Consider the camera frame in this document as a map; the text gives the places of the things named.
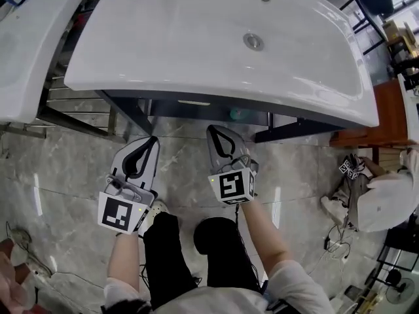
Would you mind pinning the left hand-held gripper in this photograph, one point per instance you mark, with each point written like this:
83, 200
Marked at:
114, 213

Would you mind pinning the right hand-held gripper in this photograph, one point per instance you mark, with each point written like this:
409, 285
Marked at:
232, 185

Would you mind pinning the person's left forearm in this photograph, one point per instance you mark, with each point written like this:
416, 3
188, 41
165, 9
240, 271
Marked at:
126, 257

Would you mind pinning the person's right forearm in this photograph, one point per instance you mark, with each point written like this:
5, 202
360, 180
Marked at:
265, 237

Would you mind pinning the white sink with black faucet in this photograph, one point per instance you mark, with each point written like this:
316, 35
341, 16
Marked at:
196, 44

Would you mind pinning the small teal item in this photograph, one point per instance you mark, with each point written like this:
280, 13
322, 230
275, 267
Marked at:
239, 114

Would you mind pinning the person's white shoe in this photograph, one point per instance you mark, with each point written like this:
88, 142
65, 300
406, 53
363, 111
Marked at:
154, 211

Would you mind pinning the person's black trousers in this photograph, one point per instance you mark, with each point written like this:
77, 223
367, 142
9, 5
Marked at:
222, 257

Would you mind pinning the person's white shirt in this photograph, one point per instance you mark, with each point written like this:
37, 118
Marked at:
229, 299

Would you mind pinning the wooden cabinet with white top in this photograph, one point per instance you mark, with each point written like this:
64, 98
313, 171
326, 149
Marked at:
376, 123

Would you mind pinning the black metal stand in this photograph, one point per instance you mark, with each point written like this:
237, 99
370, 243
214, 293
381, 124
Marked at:
399, 247

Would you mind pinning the cardboard box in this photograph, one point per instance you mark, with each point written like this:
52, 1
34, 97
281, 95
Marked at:
399, 31

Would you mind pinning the black floor fan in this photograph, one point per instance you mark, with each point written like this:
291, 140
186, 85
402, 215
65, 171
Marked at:
401, 286

